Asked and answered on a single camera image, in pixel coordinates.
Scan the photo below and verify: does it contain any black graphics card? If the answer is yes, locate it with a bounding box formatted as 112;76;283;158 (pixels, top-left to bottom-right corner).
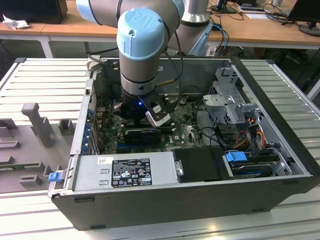
124;128;163;145

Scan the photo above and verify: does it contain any green motherboard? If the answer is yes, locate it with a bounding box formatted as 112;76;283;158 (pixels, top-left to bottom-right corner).
96;96;208;155

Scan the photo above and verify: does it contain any light grey case latch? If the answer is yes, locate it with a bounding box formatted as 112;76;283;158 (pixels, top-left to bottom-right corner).
86;55;102;73

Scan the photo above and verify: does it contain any grey power supply unit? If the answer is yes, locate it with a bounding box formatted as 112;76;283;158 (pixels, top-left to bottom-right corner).
72;151;180;192

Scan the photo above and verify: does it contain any grey metal drive cage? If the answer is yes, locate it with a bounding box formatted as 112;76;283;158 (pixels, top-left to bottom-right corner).
201;66;266;126

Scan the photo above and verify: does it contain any black plastic shroud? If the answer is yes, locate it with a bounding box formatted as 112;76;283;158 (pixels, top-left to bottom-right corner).
172;146;227;183

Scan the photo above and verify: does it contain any black PC case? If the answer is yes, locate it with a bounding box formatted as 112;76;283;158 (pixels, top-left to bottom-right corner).
47;56;320;232

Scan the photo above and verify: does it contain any wooden desk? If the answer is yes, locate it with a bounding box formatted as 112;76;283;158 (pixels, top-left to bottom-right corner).
0;0;320;60

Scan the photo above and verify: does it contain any blue case latch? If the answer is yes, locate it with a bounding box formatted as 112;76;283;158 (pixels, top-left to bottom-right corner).
48;172;62;183

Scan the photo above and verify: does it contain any hard disk in blue carrier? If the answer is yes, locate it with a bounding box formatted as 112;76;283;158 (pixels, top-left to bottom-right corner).
223;150;275;180

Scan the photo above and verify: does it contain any grey parts rack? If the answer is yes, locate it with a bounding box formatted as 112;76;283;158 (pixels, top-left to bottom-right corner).
0;101;78;195

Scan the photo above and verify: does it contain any black equipment box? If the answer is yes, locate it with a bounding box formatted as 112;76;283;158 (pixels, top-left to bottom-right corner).
0;0;68;25

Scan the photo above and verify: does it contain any green RAM stick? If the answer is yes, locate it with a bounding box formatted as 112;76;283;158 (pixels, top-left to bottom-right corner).
0;163;18;173

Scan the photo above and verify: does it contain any crumpled white paper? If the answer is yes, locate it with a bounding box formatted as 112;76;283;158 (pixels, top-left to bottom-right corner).
2;13;31;30

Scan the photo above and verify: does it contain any black monitor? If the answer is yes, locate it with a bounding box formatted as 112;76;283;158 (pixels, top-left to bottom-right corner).
286;0;320;38

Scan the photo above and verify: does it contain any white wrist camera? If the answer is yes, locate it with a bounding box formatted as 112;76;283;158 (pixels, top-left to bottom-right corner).
144;92;176;128

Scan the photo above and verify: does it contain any blue cable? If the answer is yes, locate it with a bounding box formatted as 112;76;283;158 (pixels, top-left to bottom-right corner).
212;23;230;55

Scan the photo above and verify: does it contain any yellow orange wire bundle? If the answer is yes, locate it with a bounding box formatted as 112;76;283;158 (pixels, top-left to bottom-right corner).
233;128;266;149

